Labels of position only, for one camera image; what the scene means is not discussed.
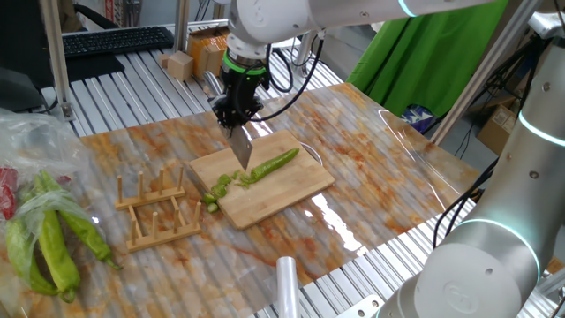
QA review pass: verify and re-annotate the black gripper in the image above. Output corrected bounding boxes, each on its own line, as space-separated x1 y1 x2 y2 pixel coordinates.
211 70 270 127

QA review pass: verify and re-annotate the steel cleaver knife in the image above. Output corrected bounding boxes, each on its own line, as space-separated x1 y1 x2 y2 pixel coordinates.
202 71 254 172

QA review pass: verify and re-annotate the cut green chili pepper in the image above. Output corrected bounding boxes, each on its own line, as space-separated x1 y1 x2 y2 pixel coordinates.
240 148 301 186

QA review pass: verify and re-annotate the whole green chili pepper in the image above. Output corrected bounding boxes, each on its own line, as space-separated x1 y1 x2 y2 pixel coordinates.
58 209 124 270
4 218 61 297
33 171 82 305

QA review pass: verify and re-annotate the taped cardboard box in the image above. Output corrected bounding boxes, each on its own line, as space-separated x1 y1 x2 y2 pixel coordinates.
185 26 230 82

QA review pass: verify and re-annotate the large wooden cube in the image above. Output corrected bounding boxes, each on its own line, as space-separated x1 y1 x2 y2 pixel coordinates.
166 50 195 82

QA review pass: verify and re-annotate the wooden cutting board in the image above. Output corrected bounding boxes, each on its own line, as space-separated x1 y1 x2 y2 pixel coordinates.
189 131 335 231

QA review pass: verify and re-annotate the wooden peg rack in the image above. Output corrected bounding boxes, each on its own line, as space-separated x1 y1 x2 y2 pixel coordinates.
114 165 203 254

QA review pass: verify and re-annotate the marble pattern plastic mat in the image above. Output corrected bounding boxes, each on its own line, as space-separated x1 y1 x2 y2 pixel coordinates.
0 81 481 318

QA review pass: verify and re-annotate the black computer keyboard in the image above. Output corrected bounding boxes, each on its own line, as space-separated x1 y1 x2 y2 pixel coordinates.
61 25 176 58

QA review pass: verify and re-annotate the black flat pad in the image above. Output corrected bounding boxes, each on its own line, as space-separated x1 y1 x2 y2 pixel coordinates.
64 52 127 84

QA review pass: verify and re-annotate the blue white patterned bag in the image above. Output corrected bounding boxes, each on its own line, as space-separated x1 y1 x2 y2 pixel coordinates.
400 104 436 133

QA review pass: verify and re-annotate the white plastic film roll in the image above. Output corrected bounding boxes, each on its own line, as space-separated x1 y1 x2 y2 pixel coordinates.
275 255 301 318

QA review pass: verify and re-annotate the green cloth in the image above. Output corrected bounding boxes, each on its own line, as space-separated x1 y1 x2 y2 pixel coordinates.
346 0 509 119

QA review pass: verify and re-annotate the clear plastic bag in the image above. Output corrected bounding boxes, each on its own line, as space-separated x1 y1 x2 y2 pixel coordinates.
0 107 123 317

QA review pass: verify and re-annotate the dark grey rounded object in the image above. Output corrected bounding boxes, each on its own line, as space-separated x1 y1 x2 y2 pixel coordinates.
0 66 48 114

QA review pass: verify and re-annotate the black computer monitor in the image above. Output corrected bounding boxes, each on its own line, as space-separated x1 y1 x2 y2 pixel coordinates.
0 0 58 89

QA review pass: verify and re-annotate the open cardboard box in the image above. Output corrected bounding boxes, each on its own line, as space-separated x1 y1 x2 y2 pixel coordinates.
475 95 520 154

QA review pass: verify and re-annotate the black tripod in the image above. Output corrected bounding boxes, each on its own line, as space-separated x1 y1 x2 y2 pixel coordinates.
483 34 544 155

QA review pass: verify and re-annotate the grey tripod mounted device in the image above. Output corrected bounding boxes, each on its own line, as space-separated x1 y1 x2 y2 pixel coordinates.
527 11 565 40

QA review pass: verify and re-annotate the short black looped cable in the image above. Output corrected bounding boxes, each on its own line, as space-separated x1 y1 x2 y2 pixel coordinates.
266 43 295 94

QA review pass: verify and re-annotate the long black gripper cable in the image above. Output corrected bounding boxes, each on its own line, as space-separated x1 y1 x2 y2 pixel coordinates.
251 37 326 124

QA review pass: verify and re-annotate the aluminium frame post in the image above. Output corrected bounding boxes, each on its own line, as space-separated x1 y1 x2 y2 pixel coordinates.
39 0 76 123
430 0 542 147
173 0 191 54

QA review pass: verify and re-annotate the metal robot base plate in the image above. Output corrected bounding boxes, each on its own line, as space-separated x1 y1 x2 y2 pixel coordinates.
335 294 385 318

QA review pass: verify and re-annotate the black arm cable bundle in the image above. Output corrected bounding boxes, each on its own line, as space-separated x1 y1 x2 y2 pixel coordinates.
432 156 500 248

